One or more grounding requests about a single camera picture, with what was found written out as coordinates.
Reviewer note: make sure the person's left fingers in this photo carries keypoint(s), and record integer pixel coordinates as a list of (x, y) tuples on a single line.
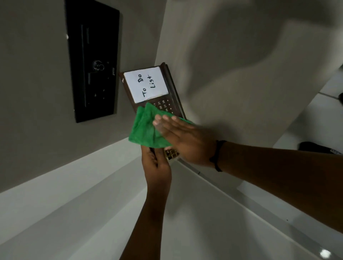
[(156, 158)]

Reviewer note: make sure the green microfiber cloth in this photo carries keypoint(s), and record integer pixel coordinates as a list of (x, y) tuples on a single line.
[(143, 131)]

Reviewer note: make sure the black wall switch panel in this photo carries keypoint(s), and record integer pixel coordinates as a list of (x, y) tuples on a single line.
[(92, 61)]

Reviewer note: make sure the black shoe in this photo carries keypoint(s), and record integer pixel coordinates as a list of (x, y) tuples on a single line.
[(317, 147)]

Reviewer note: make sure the person's right forearm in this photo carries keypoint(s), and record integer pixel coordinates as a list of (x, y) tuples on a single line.
[(281, 182)]

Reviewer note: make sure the white paper note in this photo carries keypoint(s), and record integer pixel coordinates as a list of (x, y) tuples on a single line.
[(146, 84)]

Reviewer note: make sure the person's left hand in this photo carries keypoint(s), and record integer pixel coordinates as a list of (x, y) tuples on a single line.
[(158, 172)]

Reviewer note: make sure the black wristband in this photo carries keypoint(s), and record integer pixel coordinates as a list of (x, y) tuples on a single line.
[(217, 155)]

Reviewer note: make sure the person's right fingers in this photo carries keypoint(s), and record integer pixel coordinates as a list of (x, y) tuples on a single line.
[(168, 126)]

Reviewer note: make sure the brown desk calendar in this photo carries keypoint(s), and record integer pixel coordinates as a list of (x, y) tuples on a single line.
[(174, 96)]

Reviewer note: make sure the person's right hand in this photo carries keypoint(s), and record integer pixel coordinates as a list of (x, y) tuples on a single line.
[(191, 144)]

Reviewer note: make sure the person's left forearm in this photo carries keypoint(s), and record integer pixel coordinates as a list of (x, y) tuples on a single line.
[(150, 225)]

